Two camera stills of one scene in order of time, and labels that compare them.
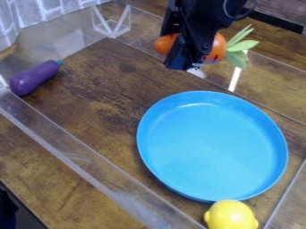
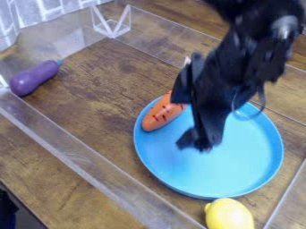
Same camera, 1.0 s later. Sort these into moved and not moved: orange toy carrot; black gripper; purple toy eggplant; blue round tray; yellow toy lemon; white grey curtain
Moved: black gripper; orange toy carrot
Not moved: purple toy eggplant; blue round tray; yellow toy lemon; white grey curtain
